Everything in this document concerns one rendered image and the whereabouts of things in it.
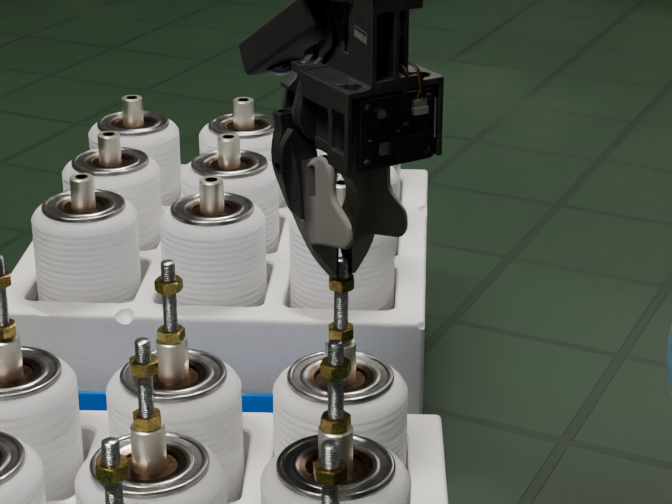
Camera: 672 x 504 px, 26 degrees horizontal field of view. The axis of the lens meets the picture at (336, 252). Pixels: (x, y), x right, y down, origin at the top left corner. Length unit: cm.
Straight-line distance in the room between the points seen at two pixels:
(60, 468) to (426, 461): 26
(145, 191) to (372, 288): 26
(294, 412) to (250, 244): 32
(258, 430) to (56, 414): 16
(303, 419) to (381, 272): 33
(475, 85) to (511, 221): 62
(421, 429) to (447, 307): 62
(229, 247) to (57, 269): 16
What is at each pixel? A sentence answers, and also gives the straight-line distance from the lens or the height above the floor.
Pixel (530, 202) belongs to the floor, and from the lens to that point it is 204.
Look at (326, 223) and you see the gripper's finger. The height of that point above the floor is 38.
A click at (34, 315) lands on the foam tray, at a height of 18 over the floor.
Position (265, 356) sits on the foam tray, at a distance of 129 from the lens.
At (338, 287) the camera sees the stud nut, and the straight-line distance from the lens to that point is 99.
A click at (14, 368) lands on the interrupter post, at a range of 105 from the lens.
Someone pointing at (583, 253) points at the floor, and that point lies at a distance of 188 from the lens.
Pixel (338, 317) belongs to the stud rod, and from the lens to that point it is 101.
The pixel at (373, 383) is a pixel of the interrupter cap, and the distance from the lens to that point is 102.
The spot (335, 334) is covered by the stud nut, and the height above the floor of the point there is 29.
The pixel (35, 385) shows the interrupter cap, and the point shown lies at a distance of 104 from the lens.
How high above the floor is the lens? 75
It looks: 24 degrees down
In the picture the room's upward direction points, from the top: straight up
